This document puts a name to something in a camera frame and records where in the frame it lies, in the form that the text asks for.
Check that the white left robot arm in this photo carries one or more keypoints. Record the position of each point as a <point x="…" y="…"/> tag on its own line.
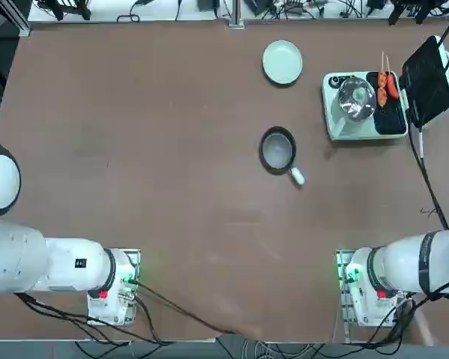
<point x="63" y="263"/>

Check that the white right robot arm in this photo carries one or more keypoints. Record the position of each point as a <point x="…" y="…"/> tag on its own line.
<point x="400" y="261"/>

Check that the white multifunctional cooking machine base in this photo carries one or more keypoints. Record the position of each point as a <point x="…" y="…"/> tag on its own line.
<point x="359" y="131"/>

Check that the cooking machine black grill lid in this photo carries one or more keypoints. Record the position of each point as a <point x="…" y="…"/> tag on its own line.
<point x="428" y="82"/>

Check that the pale green round plate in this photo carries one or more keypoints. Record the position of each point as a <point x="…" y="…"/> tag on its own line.
<point x="282" y="61"/>

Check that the red sausage on wooden skewer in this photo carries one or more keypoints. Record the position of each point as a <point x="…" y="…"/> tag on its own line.
<point x="392" y="89"/>
<point x="381" y="79"/>
<point x="381" y="97"/>

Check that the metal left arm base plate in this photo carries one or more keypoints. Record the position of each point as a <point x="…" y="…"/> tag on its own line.
<point x="134" y="258"/>

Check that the white table edge bracket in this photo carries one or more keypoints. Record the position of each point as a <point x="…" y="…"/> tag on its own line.
<point x="236" y="25"/>

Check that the aluminium profile post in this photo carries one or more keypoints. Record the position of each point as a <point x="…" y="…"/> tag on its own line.
<point x="238" y="10"/>

